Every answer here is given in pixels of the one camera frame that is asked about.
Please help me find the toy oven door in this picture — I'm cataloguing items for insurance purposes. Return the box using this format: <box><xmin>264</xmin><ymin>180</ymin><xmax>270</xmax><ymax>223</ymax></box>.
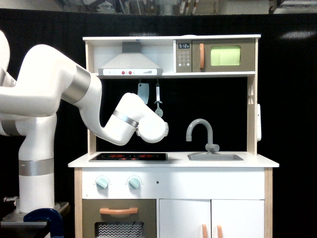
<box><xmin>83</xmin><ymin>199</ymin><xmax>157</xmax><ymax>238</ymax></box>

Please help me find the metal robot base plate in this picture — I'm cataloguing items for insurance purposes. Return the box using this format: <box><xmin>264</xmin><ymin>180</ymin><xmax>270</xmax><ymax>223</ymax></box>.
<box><xmin>0</xmin><ymin>202</ymin><xmax>70</xmax><ymax>227</ymax></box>

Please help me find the right white cabinet door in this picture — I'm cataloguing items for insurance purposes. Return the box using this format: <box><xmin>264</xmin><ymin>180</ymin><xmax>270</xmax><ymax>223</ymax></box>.
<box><xmin>211</xmin><ymin>200</ymin><xmax>264</xmax><ymax>238</ymax></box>

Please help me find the white toy range hood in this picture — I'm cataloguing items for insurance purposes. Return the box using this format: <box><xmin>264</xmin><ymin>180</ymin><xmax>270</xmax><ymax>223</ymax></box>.
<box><xmin>98</xmin><ymin>42</ymin><xmax>163</xmax><ymax>77</ymax></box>

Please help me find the right mint stove knob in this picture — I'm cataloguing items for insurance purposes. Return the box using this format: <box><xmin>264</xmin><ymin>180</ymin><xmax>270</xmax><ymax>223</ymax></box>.
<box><xmin>127</xmin><ymin>176</ymin><xmax>141</xmax><ymax>189</ymax></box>

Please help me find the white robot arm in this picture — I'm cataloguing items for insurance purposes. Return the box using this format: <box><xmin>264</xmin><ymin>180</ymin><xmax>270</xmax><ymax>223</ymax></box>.
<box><xmin>0</xmin><ymin>34</ymin><xmax>168</xmax><ymax>213</ymax></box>

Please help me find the toy cleaver knife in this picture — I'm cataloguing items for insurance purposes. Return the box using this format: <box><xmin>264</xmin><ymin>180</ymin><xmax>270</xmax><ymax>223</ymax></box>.
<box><xmin>137</xmin><ymin>83</ymin><xmax>149</xmax><ymax>104</ymax></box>

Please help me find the blue C-clamp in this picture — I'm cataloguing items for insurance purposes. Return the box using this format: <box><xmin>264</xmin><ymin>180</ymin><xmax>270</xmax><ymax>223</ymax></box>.
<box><xmin>23</xmin><ymin>208</ymin><xmax>64</xmax><ymax>238</ymax></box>

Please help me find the white side-mounted holder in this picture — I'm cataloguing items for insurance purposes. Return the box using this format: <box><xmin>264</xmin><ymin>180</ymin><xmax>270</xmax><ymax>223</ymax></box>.
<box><xmin>257</xmin><ymin>104</ymin><xmax>262</xmax><ymax>141</ymax></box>

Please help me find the black toy stovetop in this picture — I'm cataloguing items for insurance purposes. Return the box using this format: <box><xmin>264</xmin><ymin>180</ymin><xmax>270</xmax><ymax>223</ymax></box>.
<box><xmin>89</xmin><ymin>152</ymin><xmax>168</xmax><ymax>162</ymax></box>

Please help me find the mint stove knob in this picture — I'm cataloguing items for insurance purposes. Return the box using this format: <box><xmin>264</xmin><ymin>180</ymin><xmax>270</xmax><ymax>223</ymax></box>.
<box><xmin>95</xmin><ymin>176</ymin><xmax>109</xmax><ymax>189</ymax></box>
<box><xmin>127</xmin><ymin>176</ymin><xmax>141</xmax><ymax>189</ymax></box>

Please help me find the left white cabinet door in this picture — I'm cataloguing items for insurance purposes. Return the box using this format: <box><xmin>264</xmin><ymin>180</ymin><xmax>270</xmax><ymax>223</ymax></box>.
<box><xmin>159</xmin><ymin>199</ymin><xmax>211</xmax><ymax>238</ymax></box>

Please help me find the left mint stove knob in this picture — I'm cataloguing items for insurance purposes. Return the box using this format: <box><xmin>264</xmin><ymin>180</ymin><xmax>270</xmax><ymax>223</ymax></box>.
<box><xmin>95</xmin><ymin>176</ymin><xmax>109</xmax><ymax>189</ymax></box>

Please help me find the grey toy sink basin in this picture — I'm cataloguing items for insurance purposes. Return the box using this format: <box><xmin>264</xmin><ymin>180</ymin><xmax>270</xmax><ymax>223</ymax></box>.
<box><xmin>188</xmin><ymin>154</ymin><xmax>244</xmax><ymax>161</ymax></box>

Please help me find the grey toy faucet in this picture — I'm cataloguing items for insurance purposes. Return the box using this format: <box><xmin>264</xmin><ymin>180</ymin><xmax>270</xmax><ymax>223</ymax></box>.
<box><xmin>185</xmin><ymin>119</ymin><xmax>219</xmax><ymax>154</ymax></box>

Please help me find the toy pizza cutter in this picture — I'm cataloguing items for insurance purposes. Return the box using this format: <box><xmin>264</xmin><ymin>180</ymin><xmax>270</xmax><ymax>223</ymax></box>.
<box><xmin>155</xmin><ymin>83</ymin><xmax>163</xmax><ymax>118</ymax></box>

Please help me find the toy microwave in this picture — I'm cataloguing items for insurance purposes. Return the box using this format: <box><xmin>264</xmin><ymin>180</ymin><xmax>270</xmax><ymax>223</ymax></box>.
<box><xmin>174</xmin><ymin>39</ymin><xmax>256</xmax><ymax>73</ymax></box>

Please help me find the white cabinet door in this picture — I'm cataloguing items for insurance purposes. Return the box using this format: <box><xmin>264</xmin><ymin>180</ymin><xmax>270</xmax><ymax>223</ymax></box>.
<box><xmin>159</xmin><ymin>199</ymin><xmax>211</xmax><ymax>238</ymax></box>
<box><xmin>211</xmin><ymin>200</ymin><xmax>264</xmax><ymax>238</ymax></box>

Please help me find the wooden toy kitchen frame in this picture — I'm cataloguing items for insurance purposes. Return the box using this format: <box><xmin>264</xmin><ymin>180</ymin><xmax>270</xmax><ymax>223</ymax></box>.
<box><xmin>69</xmin><ymin>34</ymin><xmax>278</xmax><ymax>238</ymax></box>

